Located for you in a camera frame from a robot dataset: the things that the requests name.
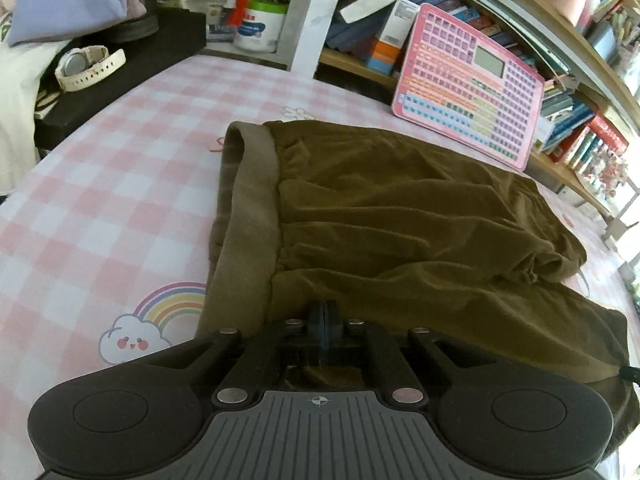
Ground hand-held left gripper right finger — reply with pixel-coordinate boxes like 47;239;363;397
327;301;482;407

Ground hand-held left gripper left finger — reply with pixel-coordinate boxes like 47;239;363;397
170;301;327;409

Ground olive brown pants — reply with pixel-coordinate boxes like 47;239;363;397
194;120;640;461

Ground pink checkered tablecloth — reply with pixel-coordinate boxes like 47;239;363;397
0;52;640;386

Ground wooden bookshelf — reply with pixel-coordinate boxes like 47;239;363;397
320;0;640;218

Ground pink periodic table board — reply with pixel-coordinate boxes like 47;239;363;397
391;3;545;172

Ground stack of lying books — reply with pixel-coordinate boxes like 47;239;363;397
322;0;501;78

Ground white jar with green lid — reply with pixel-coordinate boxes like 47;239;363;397
234;0;290;54

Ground row of standing books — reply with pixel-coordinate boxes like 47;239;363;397
532;80;632;196

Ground black box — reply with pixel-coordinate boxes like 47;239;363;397
34;10;207;151

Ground black round disc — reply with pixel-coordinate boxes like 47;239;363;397
107;14;160;43

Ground white wristwatch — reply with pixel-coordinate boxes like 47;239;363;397
54;46;126;92

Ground white cloth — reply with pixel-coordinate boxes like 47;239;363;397
0;40;66;196

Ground row of upper shelf books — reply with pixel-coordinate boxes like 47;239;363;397
575;0;640;91

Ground lavender cloth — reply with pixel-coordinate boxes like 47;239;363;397
9;0;138;47

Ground white shelf post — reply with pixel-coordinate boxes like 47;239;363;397
277;0;356;80

